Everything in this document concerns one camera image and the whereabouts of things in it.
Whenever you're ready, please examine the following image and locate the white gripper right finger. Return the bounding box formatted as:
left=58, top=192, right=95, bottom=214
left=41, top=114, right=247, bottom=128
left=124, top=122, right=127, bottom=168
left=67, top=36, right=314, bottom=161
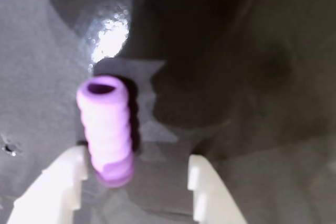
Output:
left=186, top=154, right=248, bottom=224

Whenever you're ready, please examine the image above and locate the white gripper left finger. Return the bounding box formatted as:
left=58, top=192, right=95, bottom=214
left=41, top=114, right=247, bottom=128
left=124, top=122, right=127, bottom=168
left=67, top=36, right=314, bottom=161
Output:
left=5, top=145, right=89, bottom=224

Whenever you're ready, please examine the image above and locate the purple ribbed pen grip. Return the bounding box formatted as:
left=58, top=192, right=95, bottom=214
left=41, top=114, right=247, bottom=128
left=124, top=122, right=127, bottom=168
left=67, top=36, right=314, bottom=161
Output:
left=76, top=75, right=135, bottom=189

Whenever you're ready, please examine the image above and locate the black table mat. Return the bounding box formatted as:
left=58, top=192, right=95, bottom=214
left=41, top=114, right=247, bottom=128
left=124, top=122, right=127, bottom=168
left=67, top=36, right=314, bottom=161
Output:
left=0, top=0, right=336, bottom=224

